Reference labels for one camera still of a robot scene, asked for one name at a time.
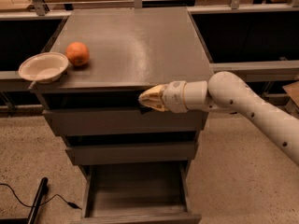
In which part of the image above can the grey middle drawer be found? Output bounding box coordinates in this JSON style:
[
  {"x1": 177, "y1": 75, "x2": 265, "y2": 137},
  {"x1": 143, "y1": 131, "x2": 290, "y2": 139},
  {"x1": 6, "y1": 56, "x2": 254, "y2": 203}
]
[{"x1": 66, "y1": 141, "x2": 198, "y2": 165}]

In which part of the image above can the black cable on floor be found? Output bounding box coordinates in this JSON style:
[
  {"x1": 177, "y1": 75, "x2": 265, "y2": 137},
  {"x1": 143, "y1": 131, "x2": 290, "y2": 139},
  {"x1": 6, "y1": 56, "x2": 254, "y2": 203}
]
[{"x1": 0, "y1": 184, "x2": 82, "y2": 211}]

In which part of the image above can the black pole on floor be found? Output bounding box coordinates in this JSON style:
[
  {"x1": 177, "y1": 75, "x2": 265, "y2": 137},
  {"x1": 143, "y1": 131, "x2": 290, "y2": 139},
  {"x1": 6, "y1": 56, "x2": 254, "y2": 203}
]
[{"x1": 27, "y1": 177, "x2": 49, "y2": 224}]

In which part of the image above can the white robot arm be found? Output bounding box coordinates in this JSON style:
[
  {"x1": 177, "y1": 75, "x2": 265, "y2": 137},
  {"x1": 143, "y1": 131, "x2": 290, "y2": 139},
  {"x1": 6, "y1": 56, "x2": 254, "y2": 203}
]
[{"x1": 138, "y1": 72, "x2": 299, "y2": 164}]

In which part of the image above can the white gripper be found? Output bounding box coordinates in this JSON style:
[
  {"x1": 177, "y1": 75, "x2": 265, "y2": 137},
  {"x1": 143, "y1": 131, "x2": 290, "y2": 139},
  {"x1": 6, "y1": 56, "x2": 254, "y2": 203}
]
[{"x1": 139, "y1": 81, "x2": 188, "y2": 113}]

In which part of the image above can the dark rxbar blueberry bar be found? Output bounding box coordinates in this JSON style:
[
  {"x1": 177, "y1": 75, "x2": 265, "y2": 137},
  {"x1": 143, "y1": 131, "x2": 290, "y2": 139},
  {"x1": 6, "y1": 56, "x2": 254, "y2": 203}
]
[{"x1": 139, "y1": 104, "x2": 151, "y2": 114}]

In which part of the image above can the grey top drawer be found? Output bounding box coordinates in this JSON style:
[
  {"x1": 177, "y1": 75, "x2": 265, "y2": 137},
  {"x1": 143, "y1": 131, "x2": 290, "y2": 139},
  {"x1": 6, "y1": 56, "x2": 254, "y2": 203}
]
[{"x1": 43, "y1": 108, "x2": 207, "y2": 136}]

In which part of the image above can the white paper bowl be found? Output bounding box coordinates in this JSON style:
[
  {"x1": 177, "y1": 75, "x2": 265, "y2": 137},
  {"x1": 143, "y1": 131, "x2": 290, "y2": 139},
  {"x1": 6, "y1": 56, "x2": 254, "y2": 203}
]
[{"x1": 18, "y1": 52, "x2": 69, "y2": 83}]

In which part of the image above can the wooden board right edge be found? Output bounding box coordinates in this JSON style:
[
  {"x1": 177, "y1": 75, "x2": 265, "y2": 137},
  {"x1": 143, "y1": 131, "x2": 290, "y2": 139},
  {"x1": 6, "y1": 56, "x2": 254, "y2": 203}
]
[{"x1": 283, "y1": 81, "x2": 299, "y2": 107}]

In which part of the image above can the grey metal rail frame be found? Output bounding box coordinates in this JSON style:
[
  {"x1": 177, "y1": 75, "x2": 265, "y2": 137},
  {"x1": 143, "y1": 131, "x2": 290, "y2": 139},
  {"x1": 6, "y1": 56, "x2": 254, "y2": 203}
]
[{"x1": 0, "y1": 0, "x2": 299, "y2": 116}]

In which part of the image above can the orange fruit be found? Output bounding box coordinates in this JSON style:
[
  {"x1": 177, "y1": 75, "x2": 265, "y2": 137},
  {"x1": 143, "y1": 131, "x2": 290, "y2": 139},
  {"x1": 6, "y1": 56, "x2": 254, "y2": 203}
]
[{"x1": 65, "y1": 42, "x2": 90, "y2": 66}]

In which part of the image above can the grey open bottom drawer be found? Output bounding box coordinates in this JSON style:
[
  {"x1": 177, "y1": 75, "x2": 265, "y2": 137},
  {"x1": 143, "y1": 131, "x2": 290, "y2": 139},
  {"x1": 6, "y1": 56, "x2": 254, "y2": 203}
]
[{"x1": 79, "y1": 161, "x2": 201, "y2": 224}]

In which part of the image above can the grey drawer cabinet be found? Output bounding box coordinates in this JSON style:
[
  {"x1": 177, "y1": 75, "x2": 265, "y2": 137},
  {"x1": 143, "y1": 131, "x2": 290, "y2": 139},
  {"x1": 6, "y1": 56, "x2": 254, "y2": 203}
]
[{"x1": 30, "y1": 7, "x2": 212, "y2": 224}]

